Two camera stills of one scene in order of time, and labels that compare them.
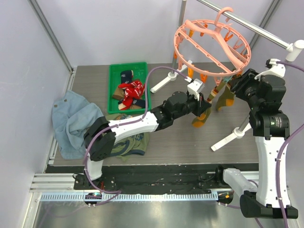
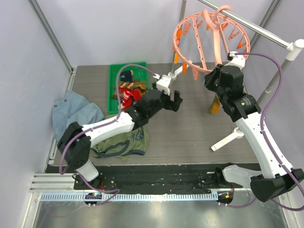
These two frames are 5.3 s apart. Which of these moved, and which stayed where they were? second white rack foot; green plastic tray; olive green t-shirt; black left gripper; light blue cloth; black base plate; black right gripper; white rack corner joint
Moved: black left gripper; black right gripper
Stayed: white rack corner joint; green plastic tray; second white rack foot; light blue cloth; olive green t-shirt; black base plate
